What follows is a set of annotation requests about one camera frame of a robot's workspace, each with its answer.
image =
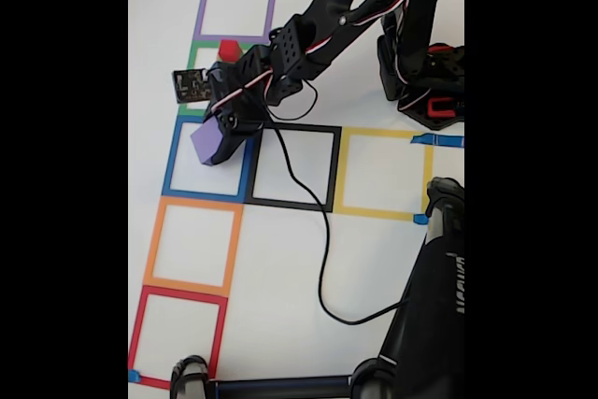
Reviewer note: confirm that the large purple cube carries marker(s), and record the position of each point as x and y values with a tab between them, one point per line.
208	139

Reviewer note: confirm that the small red cube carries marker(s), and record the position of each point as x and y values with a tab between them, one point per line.
229	51

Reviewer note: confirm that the small blue tape piece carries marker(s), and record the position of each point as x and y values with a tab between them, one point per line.
134	375
420	219

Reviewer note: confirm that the blue tape strip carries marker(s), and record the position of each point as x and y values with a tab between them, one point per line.
444	141

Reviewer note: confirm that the black tripod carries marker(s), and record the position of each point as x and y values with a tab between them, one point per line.
430	324

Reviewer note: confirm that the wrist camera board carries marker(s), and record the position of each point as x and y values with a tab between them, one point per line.
191	86

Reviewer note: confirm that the purple square frame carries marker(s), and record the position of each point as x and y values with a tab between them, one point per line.
229	38

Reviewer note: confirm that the blue square frame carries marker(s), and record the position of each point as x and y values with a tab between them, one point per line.
201	195

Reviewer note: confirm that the black square frame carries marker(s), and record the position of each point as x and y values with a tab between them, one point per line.
289	204

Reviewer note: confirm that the orange square frame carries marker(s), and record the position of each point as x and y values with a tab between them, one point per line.
187	285

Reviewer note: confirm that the yellow square frame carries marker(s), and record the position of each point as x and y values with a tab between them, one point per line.
374	212

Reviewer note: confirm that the red square frame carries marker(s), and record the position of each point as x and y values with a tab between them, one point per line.
182	295

